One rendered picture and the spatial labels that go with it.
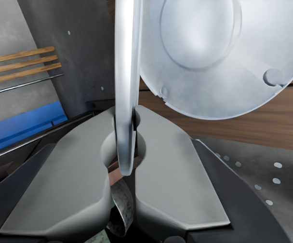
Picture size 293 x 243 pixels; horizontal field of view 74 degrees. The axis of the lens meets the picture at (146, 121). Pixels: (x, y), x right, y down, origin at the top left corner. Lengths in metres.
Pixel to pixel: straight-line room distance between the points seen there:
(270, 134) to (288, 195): 0.54
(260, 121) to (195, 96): 0.10
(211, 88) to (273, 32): 0.11
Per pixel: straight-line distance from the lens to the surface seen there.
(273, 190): 0.86
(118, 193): 0.76
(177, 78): 0.35
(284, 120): 0.32
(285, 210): 0.91
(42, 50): 1.65
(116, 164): 0.52
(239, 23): 0.29
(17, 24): 2.03
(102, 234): 0.65
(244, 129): 0.34
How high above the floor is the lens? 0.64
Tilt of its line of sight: 38 degrees down
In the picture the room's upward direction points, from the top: 120 degrees counter-clockwise
